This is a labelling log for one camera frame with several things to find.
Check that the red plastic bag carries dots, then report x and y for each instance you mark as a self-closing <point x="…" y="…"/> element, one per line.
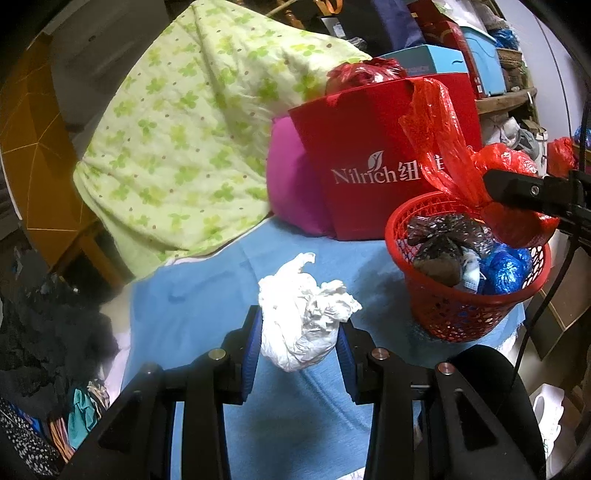
<point x="454" y="168"/>

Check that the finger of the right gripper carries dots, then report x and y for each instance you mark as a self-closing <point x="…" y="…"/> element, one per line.
<point x="548" y="195"/>

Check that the green clover patterned quilt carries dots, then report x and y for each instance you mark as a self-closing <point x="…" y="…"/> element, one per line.
<point x="177" y="164"/>

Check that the light blue bed blanket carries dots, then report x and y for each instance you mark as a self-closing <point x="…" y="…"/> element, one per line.
<point x="300" y="425"/>

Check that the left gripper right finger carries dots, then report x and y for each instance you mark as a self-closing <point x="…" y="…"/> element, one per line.
<point x="362" y="377"/>

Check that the black white speckled fabric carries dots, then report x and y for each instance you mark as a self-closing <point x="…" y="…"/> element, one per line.
<point x="23" y="437"/>

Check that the black clothes pile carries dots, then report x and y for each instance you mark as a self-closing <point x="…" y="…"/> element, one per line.
<point x="53" y="341"/>

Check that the light blue cardboard box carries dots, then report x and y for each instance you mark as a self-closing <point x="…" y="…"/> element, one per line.
<point x="429" y="59"/>

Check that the magenta pillow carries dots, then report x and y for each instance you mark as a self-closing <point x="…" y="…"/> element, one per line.
<point x="293" y="188"/>

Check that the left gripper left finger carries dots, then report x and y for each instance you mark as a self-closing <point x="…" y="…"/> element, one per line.
<point x="242" y="347"/>

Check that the orange wooden cabinet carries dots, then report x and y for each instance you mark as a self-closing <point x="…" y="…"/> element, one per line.
<point x="38" y="160"/>

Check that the dark patterned plastic bag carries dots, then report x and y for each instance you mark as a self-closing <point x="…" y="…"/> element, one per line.
<point x="441" y="239"/>

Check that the blue foil wrapper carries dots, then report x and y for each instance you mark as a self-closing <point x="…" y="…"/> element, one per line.
<point x="504" y="270"/>

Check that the red plastic mesh basket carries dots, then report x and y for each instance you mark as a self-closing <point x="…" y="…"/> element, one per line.
<point x="444" y="312"/>

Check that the red Nilrich paper bag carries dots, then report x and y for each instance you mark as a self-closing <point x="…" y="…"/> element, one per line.
<point x="362" y="157"/>

